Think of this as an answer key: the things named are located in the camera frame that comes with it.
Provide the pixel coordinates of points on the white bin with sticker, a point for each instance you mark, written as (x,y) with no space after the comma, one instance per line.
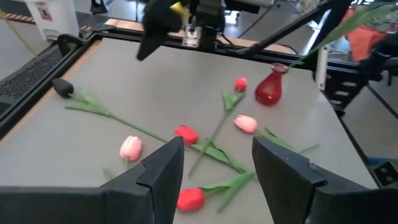
(59,18)

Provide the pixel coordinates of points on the black aluminium table frame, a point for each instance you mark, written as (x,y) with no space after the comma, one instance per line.
(248,49)

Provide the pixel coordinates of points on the silver aluminium post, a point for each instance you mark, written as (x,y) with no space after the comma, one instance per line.
(321,65)

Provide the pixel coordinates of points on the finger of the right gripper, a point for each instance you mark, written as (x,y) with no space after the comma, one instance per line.
(149,43)

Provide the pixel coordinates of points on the pink artificial tulip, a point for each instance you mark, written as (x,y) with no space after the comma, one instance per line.
(130,147)
(245,124)

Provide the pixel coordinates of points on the orange red fabric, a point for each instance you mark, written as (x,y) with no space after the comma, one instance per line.
(363,40)

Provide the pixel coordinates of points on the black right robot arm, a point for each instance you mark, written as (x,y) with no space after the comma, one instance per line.
(208,18)

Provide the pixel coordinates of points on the red artificial tulip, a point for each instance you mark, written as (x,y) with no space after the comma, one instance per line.
(241,84)
(186,134)
(190,199)

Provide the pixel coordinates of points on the black perforated computer tower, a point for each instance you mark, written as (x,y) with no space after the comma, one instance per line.
(28,77)

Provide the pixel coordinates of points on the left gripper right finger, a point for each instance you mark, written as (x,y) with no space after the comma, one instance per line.
(289,186)

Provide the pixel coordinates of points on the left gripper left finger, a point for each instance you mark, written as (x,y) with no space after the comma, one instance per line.
(155,186)

